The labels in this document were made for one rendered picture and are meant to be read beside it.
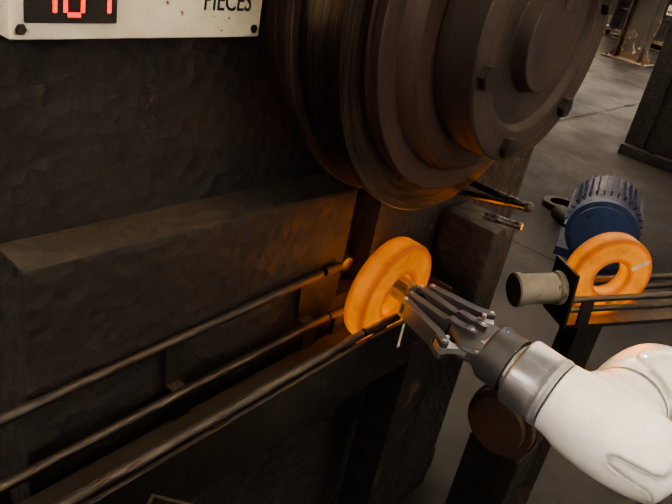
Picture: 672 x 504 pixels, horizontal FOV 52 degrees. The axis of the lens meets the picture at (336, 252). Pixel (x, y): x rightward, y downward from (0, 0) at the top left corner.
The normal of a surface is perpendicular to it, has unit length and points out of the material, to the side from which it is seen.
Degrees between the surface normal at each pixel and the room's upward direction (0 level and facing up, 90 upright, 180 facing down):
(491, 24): 90
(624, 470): 85
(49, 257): 0
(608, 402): 27
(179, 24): 90
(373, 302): 92
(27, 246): 0
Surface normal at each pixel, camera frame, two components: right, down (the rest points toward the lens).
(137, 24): 0.73, 0.43
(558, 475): 0.18, -0.87
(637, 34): -0.66, 0.23
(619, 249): 0.20, 0.48
